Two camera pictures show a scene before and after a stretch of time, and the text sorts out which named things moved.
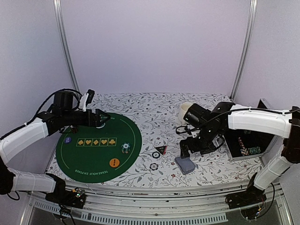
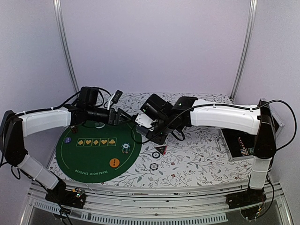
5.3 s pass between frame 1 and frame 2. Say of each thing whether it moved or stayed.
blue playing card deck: moved
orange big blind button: stayed
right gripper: moved
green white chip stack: stayed
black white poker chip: stayed
